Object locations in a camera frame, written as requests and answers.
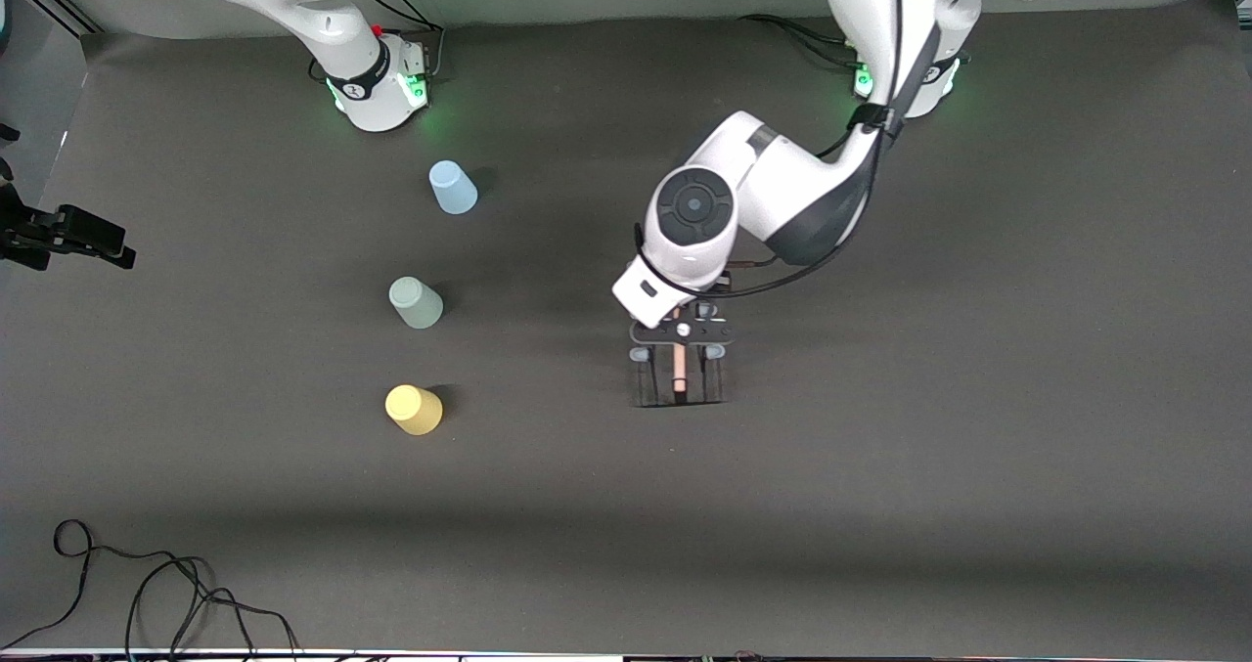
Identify black wire cup holder rack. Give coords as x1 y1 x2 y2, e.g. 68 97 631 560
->
626 342 735 410

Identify pale green plastic cup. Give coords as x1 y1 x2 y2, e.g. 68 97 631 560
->
388 277 444 331

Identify yellow plastic cup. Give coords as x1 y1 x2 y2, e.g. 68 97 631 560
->
384 384 444 437

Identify light blue plastic cup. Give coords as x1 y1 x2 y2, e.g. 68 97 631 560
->
428 160 479 216

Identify dark grey table mat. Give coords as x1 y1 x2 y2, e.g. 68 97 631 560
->
0 0 1252 655

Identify thin black loose cable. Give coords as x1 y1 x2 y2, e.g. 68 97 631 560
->
0 518 300 659

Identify black left arm base cables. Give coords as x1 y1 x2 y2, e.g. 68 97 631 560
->
738 13 867 72

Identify black arm base cables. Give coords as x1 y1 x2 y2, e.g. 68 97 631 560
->
738 13 867 72
308 0 447 86

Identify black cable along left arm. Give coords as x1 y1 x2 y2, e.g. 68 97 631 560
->
633 0 946 302

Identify black right arm base cables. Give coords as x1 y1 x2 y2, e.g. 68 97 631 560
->
308 0 447 86

